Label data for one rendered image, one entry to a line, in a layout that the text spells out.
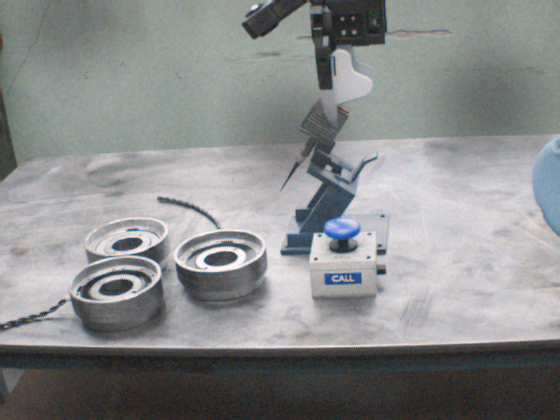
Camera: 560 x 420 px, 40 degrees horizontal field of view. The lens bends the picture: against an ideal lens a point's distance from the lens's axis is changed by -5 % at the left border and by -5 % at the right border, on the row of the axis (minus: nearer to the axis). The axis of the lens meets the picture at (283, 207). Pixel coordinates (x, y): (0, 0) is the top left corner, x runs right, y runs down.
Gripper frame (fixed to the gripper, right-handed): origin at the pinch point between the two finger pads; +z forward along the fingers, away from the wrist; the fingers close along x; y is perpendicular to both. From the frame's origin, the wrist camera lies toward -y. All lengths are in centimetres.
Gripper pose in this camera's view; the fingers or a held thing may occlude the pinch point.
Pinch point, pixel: (329, 111)
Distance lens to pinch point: 94.7
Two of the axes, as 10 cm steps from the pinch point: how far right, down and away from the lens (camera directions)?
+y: 9.8, -0.2, -1.8
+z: 0.9, 9.1, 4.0
